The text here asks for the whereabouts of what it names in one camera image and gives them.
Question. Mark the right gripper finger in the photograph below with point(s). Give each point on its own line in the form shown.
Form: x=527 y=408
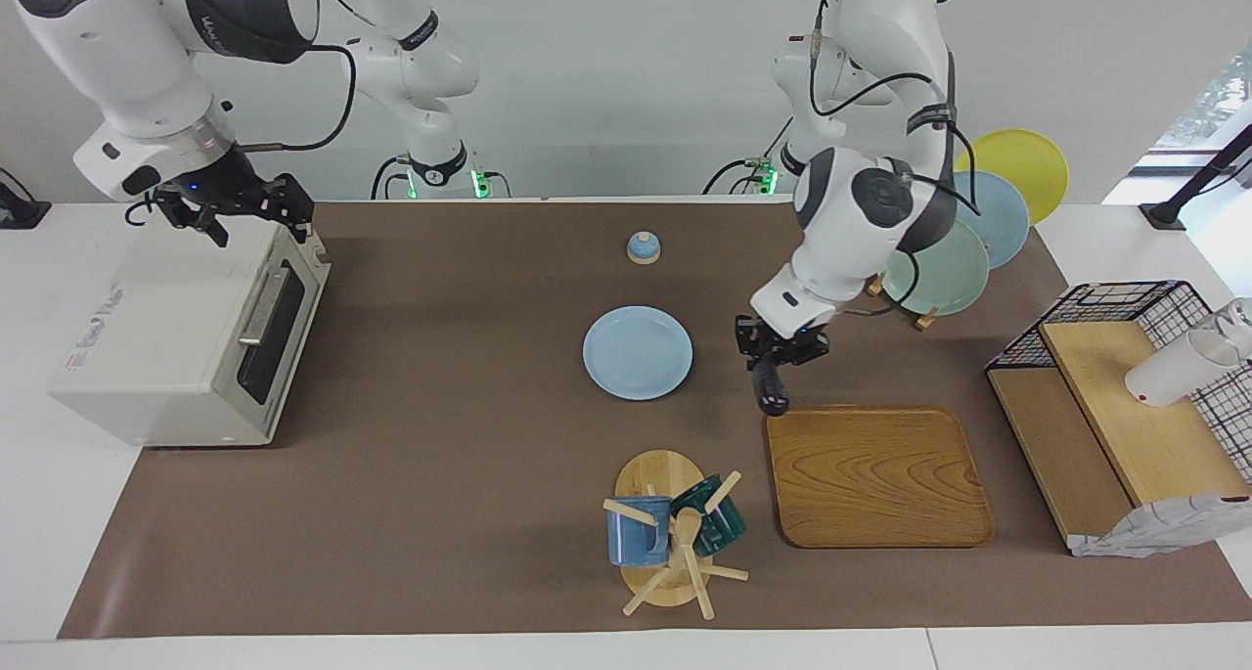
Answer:
x=218 y=230
x=301 y=220

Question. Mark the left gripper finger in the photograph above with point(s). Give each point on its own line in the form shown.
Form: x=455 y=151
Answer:
x=794 y=357
x=755 y=362

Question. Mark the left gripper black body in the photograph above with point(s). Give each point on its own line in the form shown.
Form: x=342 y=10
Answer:
x=787 y=342

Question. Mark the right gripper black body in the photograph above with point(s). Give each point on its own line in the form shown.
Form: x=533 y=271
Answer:
x=245 y=200

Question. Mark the dark purple eggplant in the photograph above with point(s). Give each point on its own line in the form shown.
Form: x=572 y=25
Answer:
x=773 y=396

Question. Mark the light blue ridged plate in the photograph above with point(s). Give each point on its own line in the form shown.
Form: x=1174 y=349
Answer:
x=638 y=352

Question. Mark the white toaster oven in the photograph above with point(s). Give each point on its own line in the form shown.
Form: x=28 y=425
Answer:
x=166 y=337

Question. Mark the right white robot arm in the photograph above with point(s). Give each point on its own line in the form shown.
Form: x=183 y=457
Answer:
x=127 y=83

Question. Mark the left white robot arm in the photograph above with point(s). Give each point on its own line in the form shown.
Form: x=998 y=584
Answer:
x=861 y=220

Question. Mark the wooden plate rack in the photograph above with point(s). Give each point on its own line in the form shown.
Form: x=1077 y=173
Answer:
x=924 y=320

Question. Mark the wooden serving tray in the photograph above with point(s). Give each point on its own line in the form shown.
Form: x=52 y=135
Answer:
x=875 y=479

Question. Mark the wooden mug tree stand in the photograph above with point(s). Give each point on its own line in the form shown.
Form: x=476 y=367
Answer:
x=660 y=474

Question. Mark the small blue lidded jar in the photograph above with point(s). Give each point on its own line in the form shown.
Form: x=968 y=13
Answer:
x=644 y=249

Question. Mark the dark green mug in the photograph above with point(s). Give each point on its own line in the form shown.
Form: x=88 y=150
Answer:
x=722 y=523

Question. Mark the pale green plate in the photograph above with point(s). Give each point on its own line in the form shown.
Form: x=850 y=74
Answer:
x=944 y=274

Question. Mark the brown table mat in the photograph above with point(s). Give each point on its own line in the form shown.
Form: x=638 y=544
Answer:
x=440 y=357

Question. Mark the blue mug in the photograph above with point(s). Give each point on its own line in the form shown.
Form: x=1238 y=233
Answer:
x=636 y=538

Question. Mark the light blue racked plate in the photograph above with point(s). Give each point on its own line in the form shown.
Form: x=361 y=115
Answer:
x=1003 y=220

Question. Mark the yellow plate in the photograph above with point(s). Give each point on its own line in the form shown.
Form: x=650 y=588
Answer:
x=1032 y=161

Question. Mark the wooden stepped shelf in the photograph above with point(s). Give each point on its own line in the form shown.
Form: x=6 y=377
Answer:
x=1144 y=445

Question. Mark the white paper cup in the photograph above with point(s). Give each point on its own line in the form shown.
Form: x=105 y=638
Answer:
x=1169 y=372

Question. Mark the marble pattern sheet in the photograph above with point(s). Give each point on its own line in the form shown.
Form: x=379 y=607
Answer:
x=1154 y=528

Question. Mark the clear glass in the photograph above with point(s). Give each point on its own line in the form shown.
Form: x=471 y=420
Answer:
x=1237 y=323

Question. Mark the window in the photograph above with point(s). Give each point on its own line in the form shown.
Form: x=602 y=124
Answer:
x=1213 y=103

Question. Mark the black camera stand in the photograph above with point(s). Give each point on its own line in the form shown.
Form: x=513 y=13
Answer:
x=1198 y=176
x=20 y=210

